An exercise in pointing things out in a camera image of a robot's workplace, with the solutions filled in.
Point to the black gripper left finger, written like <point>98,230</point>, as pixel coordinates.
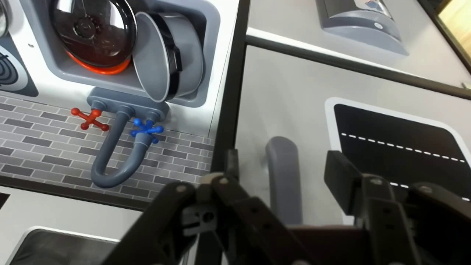
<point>162,230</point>

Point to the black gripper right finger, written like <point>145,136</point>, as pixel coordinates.
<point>391,226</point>

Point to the white fridge door with chalkboard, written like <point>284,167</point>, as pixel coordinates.
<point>284,98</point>

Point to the white fridge door with dispenser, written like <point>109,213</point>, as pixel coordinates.
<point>294,20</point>

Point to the grey toy faucet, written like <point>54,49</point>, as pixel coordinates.
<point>100,172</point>

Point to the toy microwave with keypad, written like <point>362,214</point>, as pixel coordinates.
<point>59,216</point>

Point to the toy kitchen playset body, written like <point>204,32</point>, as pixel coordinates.
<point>38,148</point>

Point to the grey toy pot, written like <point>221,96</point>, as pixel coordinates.
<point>188,54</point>

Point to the grey toy water dispenser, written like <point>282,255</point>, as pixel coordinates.
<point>362,30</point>

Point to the red rimmed pan glass lid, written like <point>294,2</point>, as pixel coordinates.
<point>92,30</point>

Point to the printed spiral stove burner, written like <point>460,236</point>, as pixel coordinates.
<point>12,74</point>

